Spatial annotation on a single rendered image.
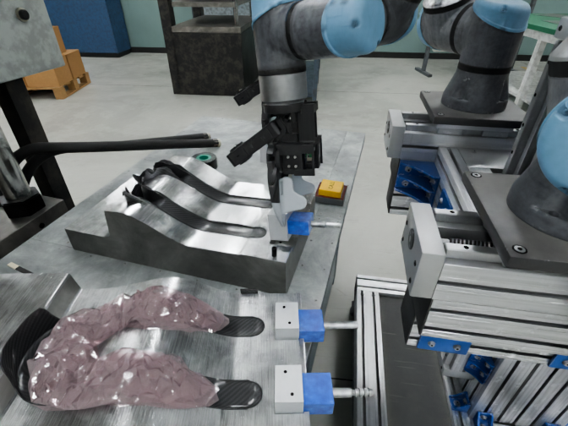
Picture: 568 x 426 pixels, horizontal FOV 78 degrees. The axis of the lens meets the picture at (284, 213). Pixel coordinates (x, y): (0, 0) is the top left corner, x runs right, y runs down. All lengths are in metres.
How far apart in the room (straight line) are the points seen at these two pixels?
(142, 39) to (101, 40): 0.74
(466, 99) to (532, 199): 0.46
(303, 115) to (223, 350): 0.38
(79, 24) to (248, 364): 7.55
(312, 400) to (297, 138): 0.38
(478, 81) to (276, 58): 0.56
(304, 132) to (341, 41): 0.16
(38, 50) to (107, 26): 6.29
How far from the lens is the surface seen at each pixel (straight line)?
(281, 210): 0.60
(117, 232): 0.79
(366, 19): 0.48
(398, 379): 1.33
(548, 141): 0.38
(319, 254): 0.78
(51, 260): 0.92
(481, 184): 0.64
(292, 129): 0.58
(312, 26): 0.50
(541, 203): 0.56
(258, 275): 0.67
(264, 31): 0.55
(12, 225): 1.13
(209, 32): 4.66
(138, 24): 7.94
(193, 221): 0.76
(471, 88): 0.98
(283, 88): 0.55
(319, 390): 0.51
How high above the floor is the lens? 1.32
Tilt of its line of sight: 35 degrees down
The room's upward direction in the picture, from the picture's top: straight up
